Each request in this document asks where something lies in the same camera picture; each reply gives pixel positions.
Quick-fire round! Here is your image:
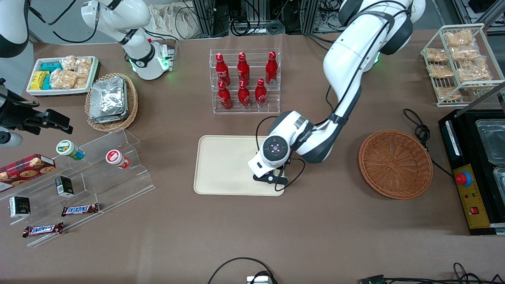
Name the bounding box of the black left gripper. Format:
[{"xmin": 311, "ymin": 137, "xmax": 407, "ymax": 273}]
[{"xmin": 252, "ymin": 170, "xmax": 289, "ymax": 186}]

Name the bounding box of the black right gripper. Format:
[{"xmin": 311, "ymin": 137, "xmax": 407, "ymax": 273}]
[{"xmin": 0, "ymin": 103, "xmax": 74, "ymax": 135}]

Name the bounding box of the beige plastic tray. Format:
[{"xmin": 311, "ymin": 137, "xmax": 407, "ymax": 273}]
[{"xmin": 193, "ymin": 135, "xmax": 285, "ymax": 196}]

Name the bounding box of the oval tan wicker basket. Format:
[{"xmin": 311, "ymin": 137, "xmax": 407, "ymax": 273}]
[{"xmin": 85, "ymin": 73, "xmax": 138, "ymax": 132}]

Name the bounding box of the round brown wicker basket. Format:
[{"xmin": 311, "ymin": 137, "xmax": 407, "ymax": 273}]
[{"xmin": 358, "ymin": 130, "xmax": 434, "ymax": 200}]

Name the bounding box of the green lid snack cup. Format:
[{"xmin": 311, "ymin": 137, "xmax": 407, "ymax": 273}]
[{"xmin": 56, "ymin": 140, "xmax": 86, "ymax": 161}]

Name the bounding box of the white rectangular snack bin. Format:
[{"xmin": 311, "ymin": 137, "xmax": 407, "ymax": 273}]
[{"xmin": 26, "ymin": 56, "xmax": 99, "ymax": 97}]

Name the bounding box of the yellow snack packet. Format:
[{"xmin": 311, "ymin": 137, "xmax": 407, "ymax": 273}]
[{"xmin": 30, "ymin": 71, "xmax": 49, "ymax": 91}]

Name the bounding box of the silver foil pouch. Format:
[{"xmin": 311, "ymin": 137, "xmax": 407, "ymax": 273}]
[
  {"xmin": 90, "ymin": 77, "xmax": 126, "ymax": 118},
  {"xmin": 89, "ymin": 112, "xmax": 129, "ymax": 124}
]

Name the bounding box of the red plaid cookie box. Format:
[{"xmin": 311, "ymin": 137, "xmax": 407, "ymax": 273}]
[{"xmin": 0, "ymin": 153, "xmax": 56, "ymax": 193}]

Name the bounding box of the small black carton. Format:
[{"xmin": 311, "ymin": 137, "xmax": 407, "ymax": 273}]
[
  {"xmin": 9, "ymin": 196, "xmax": 31, "ymax": 219},
  {"xmin": 55, "ymin": 176, "xmax": 75, "ymax": 198}
]

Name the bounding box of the red lid snack cup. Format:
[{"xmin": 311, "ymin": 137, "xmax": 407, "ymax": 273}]
[{"xmin": 105, "ymin": 149, "xmax": 131, "ymax": 170}]

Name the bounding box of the clear acrylic bottle rack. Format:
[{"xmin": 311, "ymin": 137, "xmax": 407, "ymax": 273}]
[{"xmin": 209, "ymin": 49, "xmax": 281, "ymax": 115}]

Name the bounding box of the red cola bottle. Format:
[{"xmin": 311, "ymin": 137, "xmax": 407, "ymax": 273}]
[
  {"xmin": 265, "ymin": 51, "xmax": 278, "ymax": 86},
  {"xmin": 238, "ymin": 79, "xmax": 251, "ymax": 109},
  {"xmin": 255, "ymin": 78, "xmax": 267, "ymax": 108},
  {"xmin": 218, "ymin": 80, "xmax": 233, "ymax": 110},
  {"xmin": 215, "ymin": 53, "xmax": 230, "ymax": 86},
  {"xmin": 237, "ymin": 52, "xmax": 250, "ymax": 85}
]

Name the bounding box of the clear acrylic stepped shelf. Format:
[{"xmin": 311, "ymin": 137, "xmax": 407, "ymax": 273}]
[{"xmin": 0, "ymin": 127, "xmax": 156, "ymax": 248}]

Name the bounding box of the brown snickers bar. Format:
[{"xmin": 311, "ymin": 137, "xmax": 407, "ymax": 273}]
[
  {"xmin": 22, "ymin": 222, "xmax": 64, "ymax": 238},
  {"xmin": 61, "ymin": 203, "xmax": 100, "ymax": 217}
]

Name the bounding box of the white cloth bag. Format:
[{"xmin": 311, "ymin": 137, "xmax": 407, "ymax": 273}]
[{"xmin": 148, "ymin": 4, "xmax": 200, "ymax": 40}]

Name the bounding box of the bagged fried snack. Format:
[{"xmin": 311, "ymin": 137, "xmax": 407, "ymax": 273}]
[
  {"xmin": 457, "ymin": 58, "xmax": 492, "ymax": 83},
  {"xmin": 450, "ymin": 45, "xmax": 482, "ymax": 62},
  {"xmin": 444, "ymin": 30, "xmax": 475, "ymax": 47},
  {"xmin": 435, "ymin": 87, "xmax": 462, "ymax": 101},
  {"xmin": 425, "ymin": 48, "xmax": 449, "ymax": 64},
  {"xmin": 427, "ymin": 64, "xmax": 454, "ymax": 78}
]

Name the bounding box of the black countertop appliance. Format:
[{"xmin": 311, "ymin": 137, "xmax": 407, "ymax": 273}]
[{"xmin": 439, "ymin": 108, "xmax": 505, "ymax": 236}]

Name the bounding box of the yellow control panel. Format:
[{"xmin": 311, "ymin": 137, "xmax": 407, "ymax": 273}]
[{"xmin": 453, "ymin": 164, "xmax": 491, "ymax": 230}]

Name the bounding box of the steel food pan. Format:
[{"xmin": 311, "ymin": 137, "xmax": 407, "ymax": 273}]
[
  {"xmin": 493, "ymin": 166, "xmax": 505, "ymax": 194},
  {"xmin": 475, "ymin": 119, "xmax": 505, "ymax": 165}
]

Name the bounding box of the grey metal bar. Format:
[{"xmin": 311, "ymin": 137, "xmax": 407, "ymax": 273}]
[{"xmin": 460, "ymin": 81, "xmax": 505, "ymax": 109}]

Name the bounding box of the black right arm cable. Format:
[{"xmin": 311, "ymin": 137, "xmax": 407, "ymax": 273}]
[{"xmin": 30, "ymin": 0, "xmax": 99, "ymax": 44}]

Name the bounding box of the black looped cable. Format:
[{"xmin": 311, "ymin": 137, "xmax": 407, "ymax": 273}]
[{"xmin": 208, "ymin": 257, "xmax": 279, "ymax": 284}]

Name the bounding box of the black cable with connector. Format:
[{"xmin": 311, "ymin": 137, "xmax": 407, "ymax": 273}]
[{"xmin": 360, "ymin": 262, "xmax": 505, "ymax": 284}]

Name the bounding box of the black appliance power cable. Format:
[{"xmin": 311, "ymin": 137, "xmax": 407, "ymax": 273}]
[{"xmin": 402, "ymin": 108, "xmax": 454, "ymax": 178}]

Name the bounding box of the white wire rack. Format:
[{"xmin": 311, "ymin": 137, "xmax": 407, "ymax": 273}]
[{"xmin": 420, "ymin": 23, "xmax": 505, "ymax": 107}]

